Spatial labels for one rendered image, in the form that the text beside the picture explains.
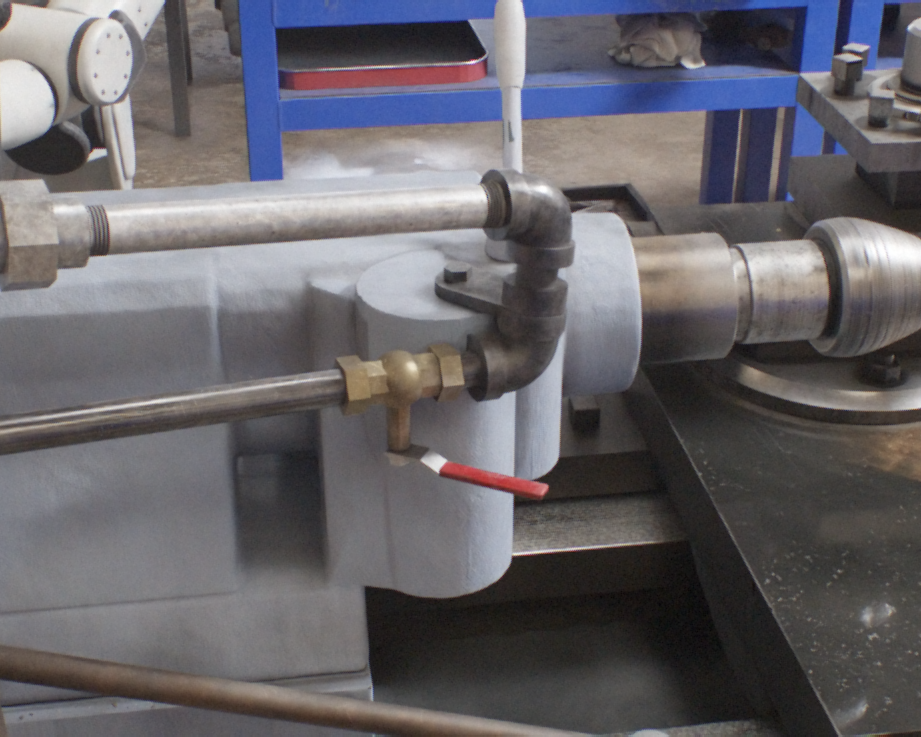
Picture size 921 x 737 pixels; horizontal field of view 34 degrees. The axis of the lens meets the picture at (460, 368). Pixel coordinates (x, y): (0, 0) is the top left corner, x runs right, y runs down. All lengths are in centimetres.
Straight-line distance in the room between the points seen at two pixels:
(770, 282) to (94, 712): 47
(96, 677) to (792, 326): 46
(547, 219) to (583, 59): 216
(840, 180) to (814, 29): 162
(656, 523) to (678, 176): 308
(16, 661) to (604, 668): 56
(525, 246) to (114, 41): 73
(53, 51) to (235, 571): 66
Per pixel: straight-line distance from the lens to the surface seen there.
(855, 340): 96
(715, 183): 341
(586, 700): 118
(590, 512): 119
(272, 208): 67
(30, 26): 141
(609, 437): 121
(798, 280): 94
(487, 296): 76
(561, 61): 287
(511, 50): 85
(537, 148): 439
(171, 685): 80
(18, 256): 63
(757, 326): 94
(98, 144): 191
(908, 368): 120
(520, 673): 120
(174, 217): 66
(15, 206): 63
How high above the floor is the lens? 150
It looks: 28 degrees down
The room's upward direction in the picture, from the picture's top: straight up
